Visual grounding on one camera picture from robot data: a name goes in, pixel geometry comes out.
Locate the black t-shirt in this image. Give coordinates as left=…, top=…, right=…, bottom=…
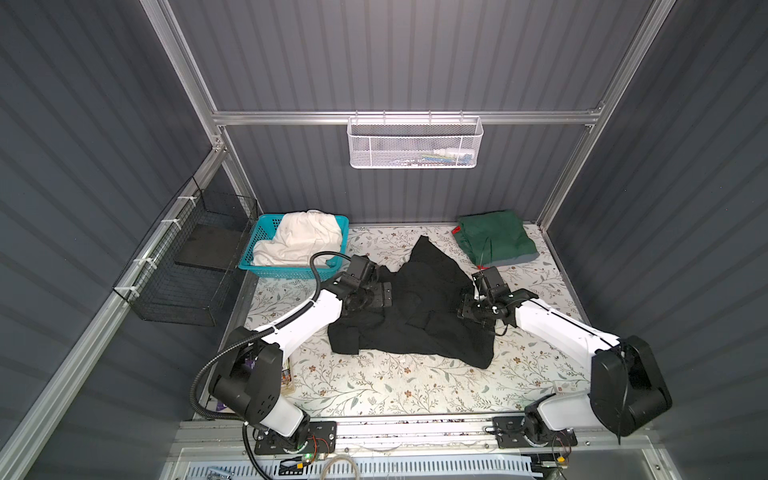
left=327, top=236, right=495, bottom=369

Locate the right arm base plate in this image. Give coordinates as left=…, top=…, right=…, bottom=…
left=485, top=412, right=578, bottom=449

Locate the black wire side basket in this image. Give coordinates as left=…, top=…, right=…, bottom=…
left=113, top=181, right=260, bottom=327

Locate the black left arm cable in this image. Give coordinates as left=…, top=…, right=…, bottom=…
left=189, top=250, right=352, bottom=480

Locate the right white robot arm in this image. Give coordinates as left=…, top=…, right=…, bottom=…
left=458, top=267, right=673, bottom=446

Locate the white bottle in basket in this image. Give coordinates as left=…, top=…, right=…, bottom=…
left=433, top=148, right=476, bottom=162

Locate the teal plastic laundry basket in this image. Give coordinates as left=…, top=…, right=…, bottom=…
left=239, top=210, right=349, bottom=280

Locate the white t-shirt in basket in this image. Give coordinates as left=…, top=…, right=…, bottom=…
left=249, top=210, right=344, bottom=268

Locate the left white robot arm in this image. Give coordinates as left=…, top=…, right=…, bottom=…
left=208, top=252, right=392, bottom=449

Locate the folded grey t-shirt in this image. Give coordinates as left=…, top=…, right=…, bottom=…
left=479, top=252, right=539, bottom=269

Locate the purple book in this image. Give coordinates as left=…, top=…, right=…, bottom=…
left=215, top=357, right=295, bottom=413

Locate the floral table mat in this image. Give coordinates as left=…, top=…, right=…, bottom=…
left=244, top=224, right=588, bottom=417

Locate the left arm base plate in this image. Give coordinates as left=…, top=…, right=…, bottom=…
left=253, top=421, right=338, bottom=455

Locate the white wire wall basket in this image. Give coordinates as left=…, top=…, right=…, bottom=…
left=346, top=114, right=484, bottom=170

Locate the folded green t-shirt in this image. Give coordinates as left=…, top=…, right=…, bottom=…
left=451, top=210, right=538, bottom=268

